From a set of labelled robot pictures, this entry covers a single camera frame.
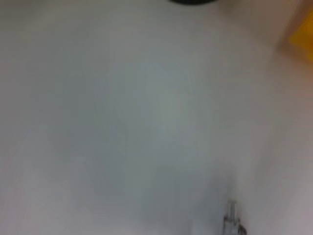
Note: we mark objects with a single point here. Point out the yellow plastic storage bin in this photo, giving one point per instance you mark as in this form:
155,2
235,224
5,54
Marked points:
303,36

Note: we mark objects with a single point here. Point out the silver ballpoint pen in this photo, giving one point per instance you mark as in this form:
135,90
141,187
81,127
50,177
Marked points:
232,220

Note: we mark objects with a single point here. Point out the black mesh pen cup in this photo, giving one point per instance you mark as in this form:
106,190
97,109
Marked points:
193,1

